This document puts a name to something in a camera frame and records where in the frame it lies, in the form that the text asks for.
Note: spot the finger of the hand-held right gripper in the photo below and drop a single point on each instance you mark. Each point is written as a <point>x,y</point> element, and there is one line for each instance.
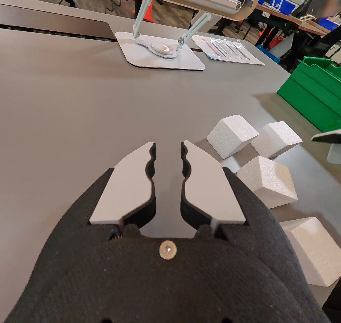
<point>330,136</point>

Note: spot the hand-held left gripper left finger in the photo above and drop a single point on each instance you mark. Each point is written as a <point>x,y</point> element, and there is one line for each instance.
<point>125,192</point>

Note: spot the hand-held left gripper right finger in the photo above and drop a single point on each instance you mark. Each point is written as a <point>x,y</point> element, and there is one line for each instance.
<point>210,189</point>

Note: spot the white foam cube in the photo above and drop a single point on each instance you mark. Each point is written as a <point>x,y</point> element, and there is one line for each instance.
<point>230,135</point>
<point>311,253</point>
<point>277,139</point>
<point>266,181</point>
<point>230,164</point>

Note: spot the grey desk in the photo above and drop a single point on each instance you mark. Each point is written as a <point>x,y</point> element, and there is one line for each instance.
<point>93,101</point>

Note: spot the green plastic bin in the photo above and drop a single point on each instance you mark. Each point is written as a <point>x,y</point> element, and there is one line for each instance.
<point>311,96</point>

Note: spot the wooden side table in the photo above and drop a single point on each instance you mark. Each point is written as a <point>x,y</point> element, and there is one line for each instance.
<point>293,19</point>

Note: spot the laminated paper sheet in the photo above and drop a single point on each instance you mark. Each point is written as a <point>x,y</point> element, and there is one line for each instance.
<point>226,49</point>

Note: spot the white document stand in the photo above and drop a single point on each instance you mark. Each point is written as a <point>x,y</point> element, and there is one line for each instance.
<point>159,59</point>

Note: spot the orange traffic cone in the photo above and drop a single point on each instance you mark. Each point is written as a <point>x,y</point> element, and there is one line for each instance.
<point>148,11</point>

